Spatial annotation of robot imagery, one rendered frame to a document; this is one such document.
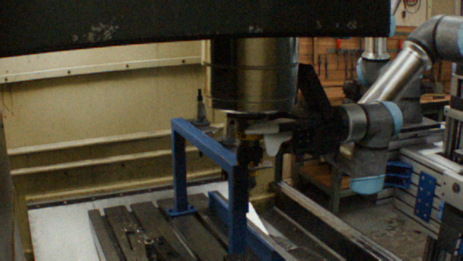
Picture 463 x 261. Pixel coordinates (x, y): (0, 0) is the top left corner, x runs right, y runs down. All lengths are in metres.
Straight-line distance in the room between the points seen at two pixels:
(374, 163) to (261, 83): 0.34
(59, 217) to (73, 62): 0.59
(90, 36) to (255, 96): 0.28
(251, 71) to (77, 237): 1.18
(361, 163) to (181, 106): 1.03
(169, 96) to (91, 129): 0.33
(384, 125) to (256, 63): 0.34
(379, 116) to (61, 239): 1.22
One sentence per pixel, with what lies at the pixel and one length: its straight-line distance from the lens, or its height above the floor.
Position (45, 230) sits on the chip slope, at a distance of 1.77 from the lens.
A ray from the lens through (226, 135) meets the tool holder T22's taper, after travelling 1.25.
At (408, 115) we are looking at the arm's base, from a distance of 1.81.
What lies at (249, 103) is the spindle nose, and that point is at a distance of 0.71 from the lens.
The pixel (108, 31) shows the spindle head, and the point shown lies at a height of 1.57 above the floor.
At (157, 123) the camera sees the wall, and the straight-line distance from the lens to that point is 1.82.
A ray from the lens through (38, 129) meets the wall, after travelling 1.75.
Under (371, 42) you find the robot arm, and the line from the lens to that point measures 1.82.
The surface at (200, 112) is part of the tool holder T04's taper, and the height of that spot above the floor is 1.26.
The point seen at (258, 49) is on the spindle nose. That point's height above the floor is 1.53.
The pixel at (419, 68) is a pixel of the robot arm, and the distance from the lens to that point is 1.14.
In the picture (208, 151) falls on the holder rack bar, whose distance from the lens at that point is 1.21.
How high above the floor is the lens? 1.60
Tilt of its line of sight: 16 degrees down
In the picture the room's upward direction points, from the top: straight up
